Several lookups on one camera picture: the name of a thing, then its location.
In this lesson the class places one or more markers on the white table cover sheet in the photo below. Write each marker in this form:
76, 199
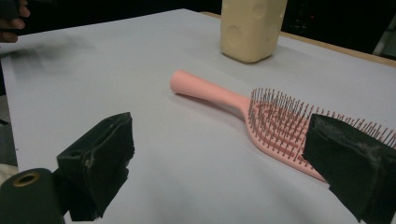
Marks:
149, 81

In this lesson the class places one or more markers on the pink hairbrush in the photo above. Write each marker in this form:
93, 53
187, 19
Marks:
202, 88

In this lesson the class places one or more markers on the white metal stand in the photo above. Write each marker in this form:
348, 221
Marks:
384, 37

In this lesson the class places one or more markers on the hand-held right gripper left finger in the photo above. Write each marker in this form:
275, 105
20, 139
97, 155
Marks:
99, 161

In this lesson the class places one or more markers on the wooden table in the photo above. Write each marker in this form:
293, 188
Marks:
342, 49

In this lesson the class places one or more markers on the beige square container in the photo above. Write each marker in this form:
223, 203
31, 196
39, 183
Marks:
249, 34

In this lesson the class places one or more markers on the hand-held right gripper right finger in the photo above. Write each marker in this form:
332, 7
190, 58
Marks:
355, 168

